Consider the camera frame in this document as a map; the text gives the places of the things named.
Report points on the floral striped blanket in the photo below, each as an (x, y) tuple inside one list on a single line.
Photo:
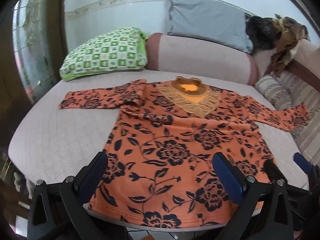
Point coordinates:
[(307, 92)]

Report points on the green checked pillow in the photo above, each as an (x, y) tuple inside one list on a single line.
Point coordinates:
[(105, 52)]

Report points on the beige striped pillow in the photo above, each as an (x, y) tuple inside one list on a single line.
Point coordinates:
[(273, 92)]

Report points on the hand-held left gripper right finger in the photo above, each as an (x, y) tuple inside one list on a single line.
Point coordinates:
[(228, 177)]

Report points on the orange black floral shirt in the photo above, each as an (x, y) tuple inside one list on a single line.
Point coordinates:
[(175, 130)]

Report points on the black cloth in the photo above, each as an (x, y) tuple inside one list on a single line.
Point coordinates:
[(261, 32)]

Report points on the wooden framed glass window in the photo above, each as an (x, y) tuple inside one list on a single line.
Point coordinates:
[(32, 55)]

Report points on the grey pillow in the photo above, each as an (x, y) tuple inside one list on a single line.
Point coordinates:
[(207, 20)]

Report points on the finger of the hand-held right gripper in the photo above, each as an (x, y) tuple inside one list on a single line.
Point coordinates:
[(301, 163)]

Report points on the pink quilted bed mattress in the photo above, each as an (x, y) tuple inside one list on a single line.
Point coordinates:
[(62, 135)]

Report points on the pink bolster pillow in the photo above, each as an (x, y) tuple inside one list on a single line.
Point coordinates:
[(200, 57)]

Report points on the brown patterned cloth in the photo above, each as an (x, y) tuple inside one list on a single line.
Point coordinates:
[(287, 37)]

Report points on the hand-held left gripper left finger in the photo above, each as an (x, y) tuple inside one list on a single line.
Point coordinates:
[(95, 171)]

